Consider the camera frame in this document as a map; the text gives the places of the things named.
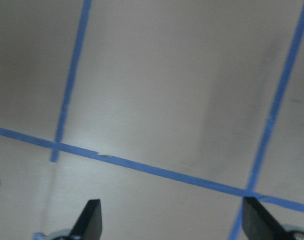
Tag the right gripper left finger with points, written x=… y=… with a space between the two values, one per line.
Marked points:
x=89 y=225

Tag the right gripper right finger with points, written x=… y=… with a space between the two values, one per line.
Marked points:
x=259 y=224

